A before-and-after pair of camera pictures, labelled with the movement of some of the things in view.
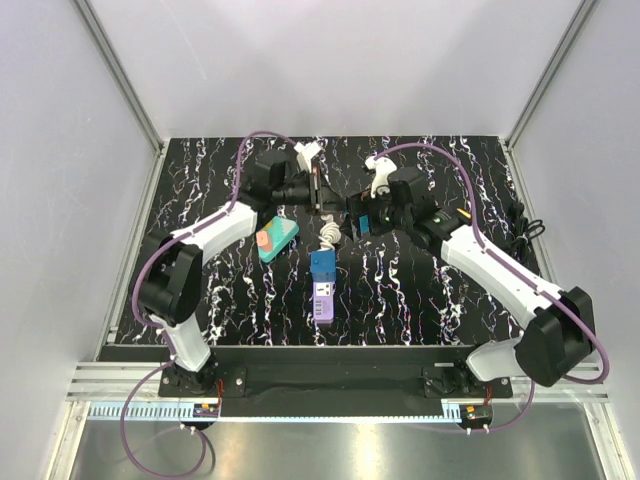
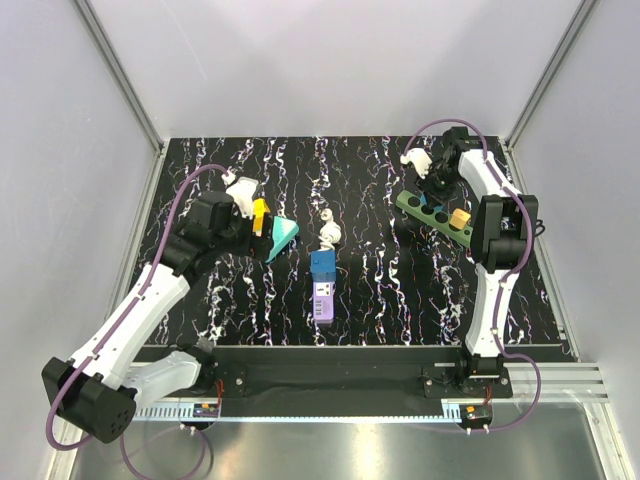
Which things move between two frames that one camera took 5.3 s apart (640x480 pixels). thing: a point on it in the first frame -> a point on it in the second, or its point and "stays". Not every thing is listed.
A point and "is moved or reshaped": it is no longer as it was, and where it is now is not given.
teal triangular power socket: [281, 231] stays
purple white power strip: [323, 302] stays
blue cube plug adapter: [323, 265] stays
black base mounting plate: [268, 371] stays
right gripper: [356, 206] -> [433, 197]
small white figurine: [330, 233] stays
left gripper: [320, 191] -> [255, 246]
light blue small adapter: [364, 224] is moved or reshaped
